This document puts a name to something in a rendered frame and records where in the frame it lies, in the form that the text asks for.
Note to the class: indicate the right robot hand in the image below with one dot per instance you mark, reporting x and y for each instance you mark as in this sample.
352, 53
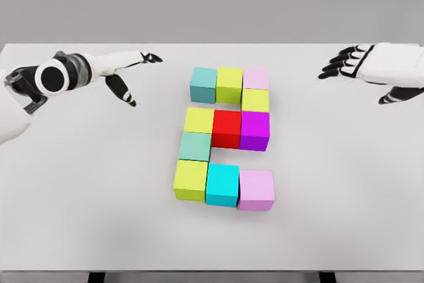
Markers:
374, 64

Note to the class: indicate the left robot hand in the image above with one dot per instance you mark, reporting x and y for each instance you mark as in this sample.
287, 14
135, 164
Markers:
123, 61

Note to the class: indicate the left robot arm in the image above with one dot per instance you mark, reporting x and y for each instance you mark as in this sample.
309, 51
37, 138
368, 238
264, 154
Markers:
49, 79

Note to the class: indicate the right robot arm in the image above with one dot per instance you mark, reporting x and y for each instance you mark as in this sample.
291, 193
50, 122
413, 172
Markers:
410, 64

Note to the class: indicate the yellow-green cube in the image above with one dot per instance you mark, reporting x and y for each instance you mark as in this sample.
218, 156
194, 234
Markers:
198, 120
255, 100
228, 85
190, 180

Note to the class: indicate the pale teal cube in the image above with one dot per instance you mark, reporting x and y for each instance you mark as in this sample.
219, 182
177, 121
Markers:
195, 146

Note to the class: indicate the pale pink cube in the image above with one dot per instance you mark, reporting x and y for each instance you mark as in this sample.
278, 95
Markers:
255, 190
255, 79

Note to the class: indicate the red cube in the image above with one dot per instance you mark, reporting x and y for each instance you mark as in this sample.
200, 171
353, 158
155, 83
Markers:
226, 129

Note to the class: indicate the magenta purple cube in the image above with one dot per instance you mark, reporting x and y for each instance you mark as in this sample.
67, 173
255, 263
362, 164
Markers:
254, 130

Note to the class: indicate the bright cyan cube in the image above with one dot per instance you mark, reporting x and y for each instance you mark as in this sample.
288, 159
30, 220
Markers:
222, 184

